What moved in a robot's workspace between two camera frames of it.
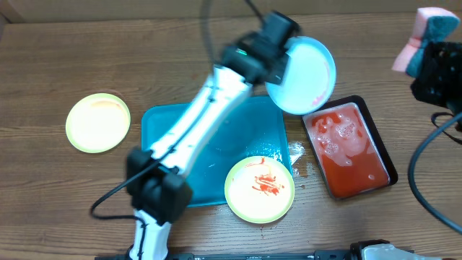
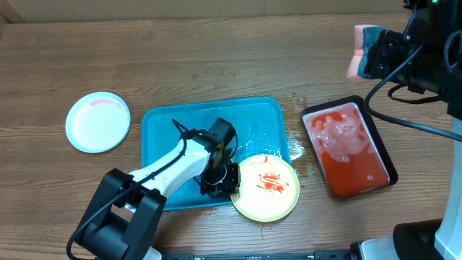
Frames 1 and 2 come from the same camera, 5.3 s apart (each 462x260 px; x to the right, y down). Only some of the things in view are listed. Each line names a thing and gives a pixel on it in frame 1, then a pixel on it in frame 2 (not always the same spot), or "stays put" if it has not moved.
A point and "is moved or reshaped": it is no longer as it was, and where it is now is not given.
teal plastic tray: [258, 128] stays put
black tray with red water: [346, 149] stays put
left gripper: [282, 63] to [231, 188]
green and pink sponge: [432, 24] is moved or reshaped
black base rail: [333, 255] stays put
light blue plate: [309, 81] to [98, 122]
